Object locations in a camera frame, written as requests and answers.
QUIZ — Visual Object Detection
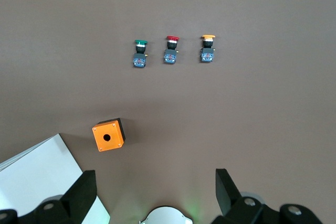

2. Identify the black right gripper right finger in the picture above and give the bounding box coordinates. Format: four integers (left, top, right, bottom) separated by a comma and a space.
211, 168, 325, 224

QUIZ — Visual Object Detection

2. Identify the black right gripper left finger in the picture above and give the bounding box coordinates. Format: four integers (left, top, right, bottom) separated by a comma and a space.
0, 170, 97, 224

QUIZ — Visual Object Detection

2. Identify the yellow mushroom push button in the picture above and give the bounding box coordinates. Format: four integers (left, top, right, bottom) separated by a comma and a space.
201, 34, 216, 63

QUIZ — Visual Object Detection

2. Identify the green mushroom push button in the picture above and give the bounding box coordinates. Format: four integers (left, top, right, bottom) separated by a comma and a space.
132, 39, 148, 69

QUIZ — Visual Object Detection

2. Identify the red mushroom push button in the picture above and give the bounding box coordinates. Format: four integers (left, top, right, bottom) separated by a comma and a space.
163, 35, 180, 65

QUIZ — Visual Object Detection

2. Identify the white flat board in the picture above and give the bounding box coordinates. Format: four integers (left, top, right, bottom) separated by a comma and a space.
0, 133, 111, 224

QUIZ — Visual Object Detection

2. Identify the orange button enclosure box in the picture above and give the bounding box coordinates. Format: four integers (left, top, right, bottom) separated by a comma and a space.
91, 118, 126, 153

